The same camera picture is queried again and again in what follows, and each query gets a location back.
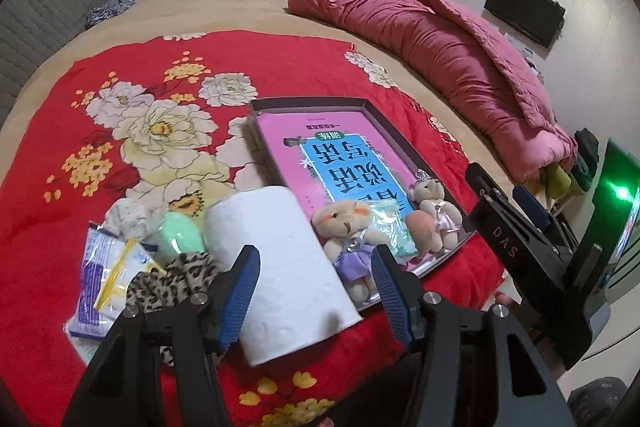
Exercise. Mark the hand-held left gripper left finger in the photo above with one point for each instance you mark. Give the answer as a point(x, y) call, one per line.
point(240, 299)

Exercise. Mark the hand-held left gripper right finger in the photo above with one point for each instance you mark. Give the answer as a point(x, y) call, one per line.
point(395, 299)

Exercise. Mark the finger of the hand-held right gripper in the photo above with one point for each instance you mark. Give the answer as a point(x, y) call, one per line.
point(505, 242)
point(532, 207)

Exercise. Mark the white toilet paper roll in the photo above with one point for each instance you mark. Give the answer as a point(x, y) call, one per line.
point(280, 267)

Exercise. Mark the mint green tissue pack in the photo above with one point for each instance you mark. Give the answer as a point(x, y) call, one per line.
point(395, 232)

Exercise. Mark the peach makeup sponge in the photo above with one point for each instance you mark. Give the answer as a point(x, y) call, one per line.
point(422, 232)

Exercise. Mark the leopard print scrunchie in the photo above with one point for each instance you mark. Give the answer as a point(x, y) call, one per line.
point(165, 282)

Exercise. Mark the plush bear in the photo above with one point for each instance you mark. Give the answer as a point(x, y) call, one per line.
point(430, 199)
point(345, 227)

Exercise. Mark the green makeup sponge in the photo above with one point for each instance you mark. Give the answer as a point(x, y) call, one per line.
point(177, 234)

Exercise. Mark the yellow and white packet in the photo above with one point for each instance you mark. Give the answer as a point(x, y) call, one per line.
point(120, 277)

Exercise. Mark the white patterned sock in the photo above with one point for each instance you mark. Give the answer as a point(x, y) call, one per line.
point(125, 217)

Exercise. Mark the blue and white packet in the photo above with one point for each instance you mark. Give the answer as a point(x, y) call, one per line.
point(90, 287)

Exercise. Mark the brown shallow cardboard box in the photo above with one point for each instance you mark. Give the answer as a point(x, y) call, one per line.
point(310, 104)

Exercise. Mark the green cloth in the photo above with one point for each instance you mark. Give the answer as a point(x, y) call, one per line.
point(556, 179)

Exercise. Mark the dark green object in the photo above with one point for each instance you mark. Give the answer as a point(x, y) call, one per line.
point(586, 157)

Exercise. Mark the pink and blue book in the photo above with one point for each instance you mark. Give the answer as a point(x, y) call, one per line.
point(280, 142)

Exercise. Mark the pink quilt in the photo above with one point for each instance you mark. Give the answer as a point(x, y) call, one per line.
point(450, 57)

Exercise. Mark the red floral blanket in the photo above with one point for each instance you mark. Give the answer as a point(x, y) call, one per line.
point(50, 117)

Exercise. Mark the tan bed sheet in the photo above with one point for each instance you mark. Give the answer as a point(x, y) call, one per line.
point(225, 12)

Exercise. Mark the blue patterned cloth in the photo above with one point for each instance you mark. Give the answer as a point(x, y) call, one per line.
point(110, 12)

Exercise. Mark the grey quilted cover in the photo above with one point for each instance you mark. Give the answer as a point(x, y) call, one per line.
point(50, 7)

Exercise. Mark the black wall television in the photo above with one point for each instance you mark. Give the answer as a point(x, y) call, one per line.
point(525, 9)

